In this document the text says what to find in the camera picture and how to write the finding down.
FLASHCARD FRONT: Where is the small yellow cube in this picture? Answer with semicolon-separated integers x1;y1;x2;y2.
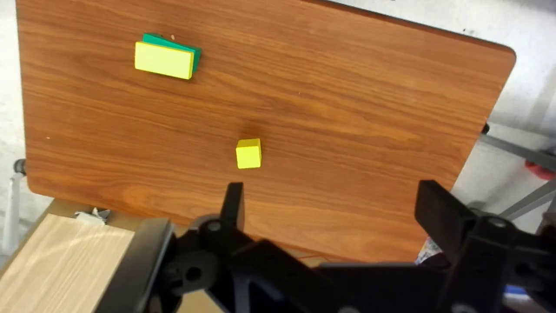
235;138;264;171

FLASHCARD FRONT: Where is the long yellow block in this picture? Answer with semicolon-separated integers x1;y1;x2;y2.
132;40;198;82

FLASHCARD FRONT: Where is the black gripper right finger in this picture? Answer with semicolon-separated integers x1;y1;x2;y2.
414;179;483;258

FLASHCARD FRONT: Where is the light plywood board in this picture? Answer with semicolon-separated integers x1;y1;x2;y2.
0;211;139;313

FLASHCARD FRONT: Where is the grey table leg frame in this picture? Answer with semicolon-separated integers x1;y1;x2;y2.
478;132;556;221

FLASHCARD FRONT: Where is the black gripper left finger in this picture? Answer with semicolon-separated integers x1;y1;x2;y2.
198;181;261;258

